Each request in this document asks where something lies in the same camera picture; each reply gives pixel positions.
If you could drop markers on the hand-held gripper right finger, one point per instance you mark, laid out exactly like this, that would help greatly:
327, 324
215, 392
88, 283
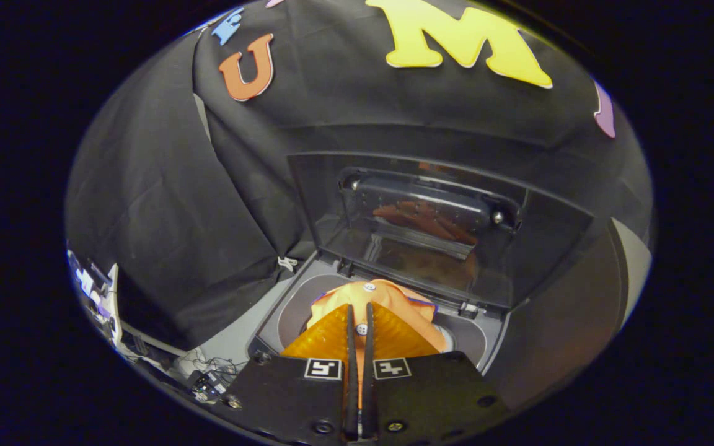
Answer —
368, 402

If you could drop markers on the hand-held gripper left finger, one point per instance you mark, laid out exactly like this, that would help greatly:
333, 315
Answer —
351, 396

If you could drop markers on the orange polo shirt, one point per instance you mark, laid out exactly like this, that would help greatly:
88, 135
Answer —
394, 297

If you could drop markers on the dark washing machine lid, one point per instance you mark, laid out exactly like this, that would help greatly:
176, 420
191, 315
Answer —
406, 204

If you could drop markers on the black power adapter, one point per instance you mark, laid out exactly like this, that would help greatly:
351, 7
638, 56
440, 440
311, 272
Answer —
208, 385

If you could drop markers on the black backdrop cloth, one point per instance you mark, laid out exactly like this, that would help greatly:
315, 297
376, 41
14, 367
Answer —
239, 186

